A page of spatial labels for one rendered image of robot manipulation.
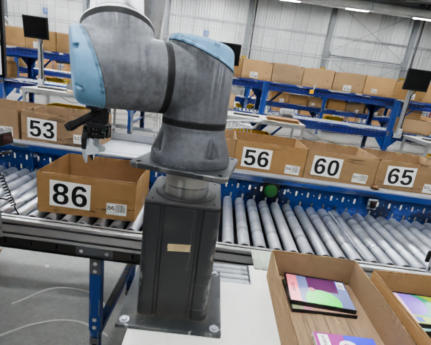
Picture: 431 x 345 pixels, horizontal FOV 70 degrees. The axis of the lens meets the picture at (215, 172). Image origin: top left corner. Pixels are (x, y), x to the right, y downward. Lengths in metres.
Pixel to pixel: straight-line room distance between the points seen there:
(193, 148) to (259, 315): 0.52
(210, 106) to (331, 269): 0.71
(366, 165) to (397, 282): 0.83
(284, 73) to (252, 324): 5.63
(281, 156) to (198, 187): 1.04
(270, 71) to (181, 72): 5.60
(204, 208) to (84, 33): 0.42
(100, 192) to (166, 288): 0.60
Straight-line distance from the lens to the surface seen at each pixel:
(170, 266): 0.79
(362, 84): 6.67
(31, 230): 1.40
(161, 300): 0.85
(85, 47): 0.62
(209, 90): 0.67
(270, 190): 1.69
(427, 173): 2.04
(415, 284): 1.23
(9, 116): 2.02
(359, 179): 1.88
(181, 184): 0.73
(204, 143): 0.67
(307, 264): 1.10
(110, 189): 1.29
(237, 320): 0.92
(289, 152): 1.72
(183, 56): 0.66
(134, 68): 0.62
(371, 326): 1.06
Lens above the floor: 1.36
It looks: 17 degrees down
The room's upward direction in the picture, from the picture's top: 8 degrees clockwise
